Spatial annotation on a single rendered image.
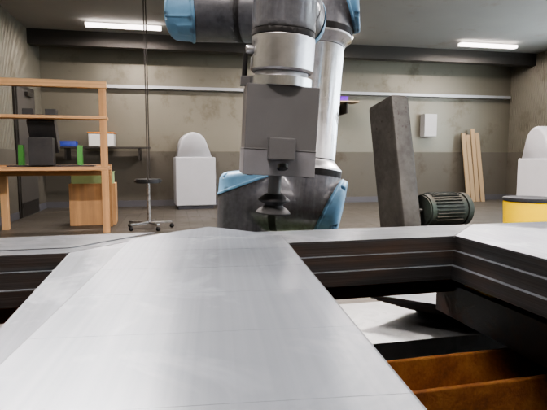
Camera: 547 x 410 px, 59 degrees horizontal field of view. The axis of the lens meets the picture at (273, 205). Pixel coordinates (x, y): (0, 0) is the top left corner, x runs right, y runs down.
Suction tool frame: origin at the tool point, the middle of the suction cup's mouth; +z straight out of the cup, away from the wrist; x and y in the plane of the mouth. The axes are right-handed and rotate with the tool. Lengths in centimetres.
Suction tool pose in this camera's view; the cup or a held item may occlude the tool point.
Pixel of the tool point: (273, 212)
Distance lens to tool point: 59.6
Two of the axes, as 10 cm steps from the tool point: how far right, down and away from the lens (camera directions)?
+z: -0.6, 9.9, 1.2
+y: 9.9, 0.4, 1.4
